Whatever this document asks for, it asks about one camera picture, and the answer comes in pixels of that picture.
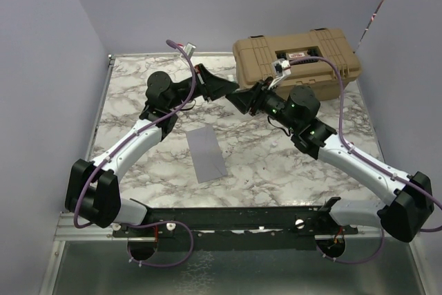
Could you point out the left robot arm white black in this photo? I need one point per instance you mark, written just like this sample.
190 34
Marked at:
93 186

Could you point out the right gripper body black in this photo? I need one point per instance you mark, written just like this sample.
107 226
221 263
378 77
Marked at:
264 97

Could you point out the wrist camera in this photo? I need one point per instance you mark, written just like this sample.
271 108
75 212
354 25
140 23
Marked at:
281 70
189 49

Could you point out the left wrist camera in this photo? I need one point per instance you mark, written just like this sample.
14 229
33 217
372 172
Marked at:
189 49

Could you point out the tan plastic tool case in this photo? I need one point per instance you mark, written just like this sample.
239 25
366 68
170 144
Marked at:
254 57

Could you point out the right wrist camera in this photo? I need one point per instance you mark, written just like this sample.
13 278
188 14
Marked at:
281 70

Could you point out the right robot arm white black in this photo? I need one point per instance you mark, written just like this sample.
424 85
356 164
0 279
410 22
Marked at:
403 204

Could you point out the aluminium frame rail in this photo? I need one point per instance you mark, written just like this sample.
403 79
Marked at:
66 232

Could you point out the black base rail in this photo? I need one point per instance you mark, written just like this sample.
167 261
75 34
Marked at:
234 228

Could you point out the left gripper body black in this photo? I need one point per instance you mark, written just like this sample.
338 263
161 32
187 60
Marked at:
200 85

